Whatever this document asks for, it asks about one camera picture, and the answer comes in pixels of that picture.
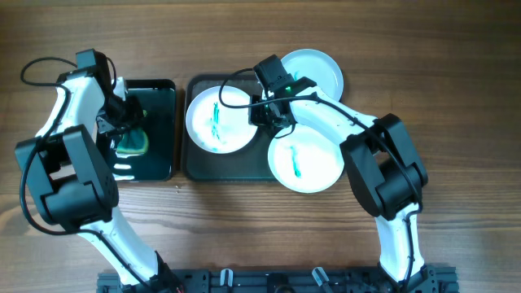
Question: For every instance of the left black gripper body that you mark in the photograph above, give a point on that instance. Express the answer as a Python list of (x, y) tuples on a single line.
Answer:
[(118, 123)]

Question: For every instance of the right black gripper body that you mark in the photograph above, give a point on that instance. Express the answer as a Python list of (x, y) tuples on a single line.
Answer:
[(264, 116)]

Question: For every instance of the green yellow sponge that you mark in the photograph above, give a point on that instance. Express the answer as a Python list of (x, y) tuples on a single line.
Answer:
[(133, 141)]

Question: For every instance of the white plate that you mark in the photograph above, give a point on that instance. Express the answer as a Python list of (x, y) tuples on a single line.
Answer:
[(216, 128), (305, 161)]

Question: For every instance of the light blue plate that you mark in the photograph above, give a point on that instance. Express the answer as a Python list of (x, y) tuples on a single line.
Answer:
[(316, 66)]

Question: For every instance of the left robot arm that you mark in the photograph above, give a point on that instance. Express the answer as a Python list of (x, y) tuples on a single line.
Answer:
[(71, 185)]

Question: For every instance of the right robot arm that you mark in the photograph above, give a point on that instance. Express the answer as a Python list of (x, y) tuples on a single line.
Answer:
[(384, 169)]

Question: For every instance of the small black water tray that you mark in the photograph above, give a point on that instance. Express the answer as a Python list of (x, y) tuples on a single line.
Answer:
[(158, 100)]

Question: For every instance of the large dark serving tray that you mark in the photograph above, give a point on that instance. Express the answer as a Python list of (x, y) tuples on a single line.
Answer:
[(250, 163)]

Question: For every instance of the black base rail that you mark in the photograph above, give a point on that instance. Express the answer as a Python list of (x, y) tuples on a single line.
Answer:
[(431, 279)]

